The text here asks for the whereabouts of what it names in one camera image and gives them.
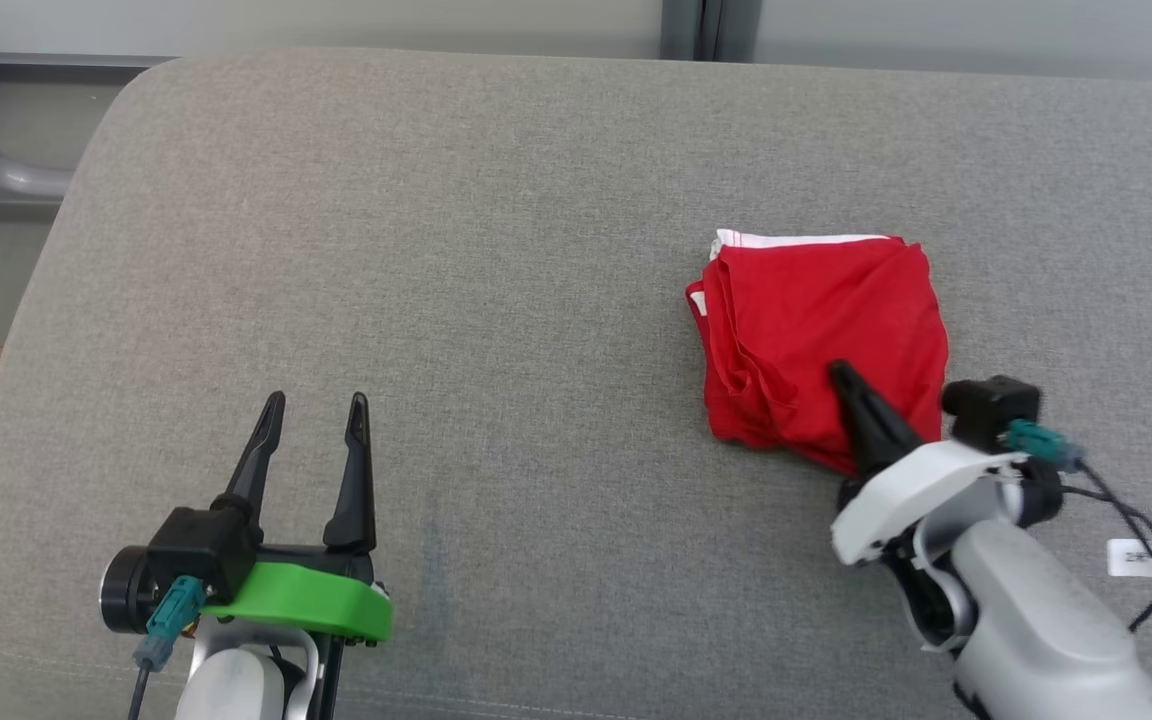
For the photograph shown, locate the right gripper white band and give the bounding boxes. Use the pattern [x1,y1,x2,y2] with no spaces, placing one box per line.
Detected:
[828,360,1027,568]

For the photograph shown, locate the grey partition post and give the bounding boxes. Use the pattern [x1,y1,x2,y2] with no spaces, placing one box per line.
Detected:
[661,0,762,63]

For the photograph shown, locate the grey metal tube frame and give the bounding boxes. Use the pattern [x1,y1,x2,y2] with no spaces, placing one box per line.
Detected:
[0,95,77,204]

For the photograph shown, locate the white cable label tag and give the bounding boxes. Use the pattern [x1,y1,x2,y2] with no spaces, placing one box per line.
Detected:
[1106,538,1152,591]

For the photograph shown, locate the red basketball shorts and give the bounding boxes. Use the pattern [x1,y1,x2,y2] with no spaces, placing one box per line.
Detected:
[685,229,950,477]

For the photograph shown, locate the right teal-plug black cable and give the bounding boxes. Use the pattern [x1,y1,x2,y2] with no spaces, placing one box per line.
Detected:
[1006,420,1152,720]

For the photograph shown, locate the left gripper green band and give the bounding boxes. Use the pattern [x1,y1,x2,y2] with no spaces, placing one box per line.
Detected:
[101,391,394,643]

